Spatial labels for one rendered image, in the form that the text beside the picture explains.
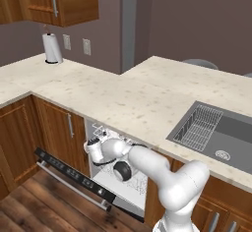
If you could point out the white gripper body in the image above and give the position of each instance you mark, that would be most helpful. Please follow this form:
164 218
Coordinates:
93 148

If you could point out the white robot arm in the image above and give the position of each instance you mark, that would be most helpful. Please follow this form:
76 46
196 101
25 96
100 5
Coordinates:
177 183

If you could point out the black dishwasher door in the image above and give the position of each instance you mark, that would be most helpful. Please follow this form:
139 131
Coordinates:
75 175

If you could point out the plain wooden cupboard door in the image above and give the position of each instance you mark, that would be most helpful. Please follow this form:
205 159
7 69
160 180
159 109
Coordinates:
16 141

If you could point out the black paper towel holder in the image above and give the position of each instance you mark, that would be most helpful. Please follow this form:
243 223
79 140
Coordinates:
52 62

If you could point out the white paper towel roll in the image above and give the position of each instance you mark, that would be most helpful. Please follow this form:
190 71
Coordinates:
52 47

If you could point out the grey kitchen sink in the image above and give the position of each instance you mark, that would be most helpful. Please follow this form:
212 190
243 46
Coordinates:
229 137

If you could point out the grey stool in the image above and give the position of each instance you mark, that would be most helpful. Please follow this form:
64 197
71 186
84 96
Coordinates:
248 75
201 63

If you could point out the wooden cupboard under sink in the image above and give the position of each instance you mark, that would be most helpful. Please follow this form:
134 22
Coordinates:
226 203

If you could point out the white wall socket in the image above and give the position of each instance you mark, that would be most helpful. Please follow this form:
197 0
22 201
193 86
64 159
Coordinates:
67 41
86 46

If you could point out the wooden wall cupboard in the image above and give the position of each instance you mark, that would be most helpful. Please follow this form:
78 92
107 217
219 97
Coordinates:
78 0

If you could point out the wooden wall cupboard door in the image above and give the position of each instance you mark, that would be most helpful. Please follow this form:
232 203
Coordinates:
36 0

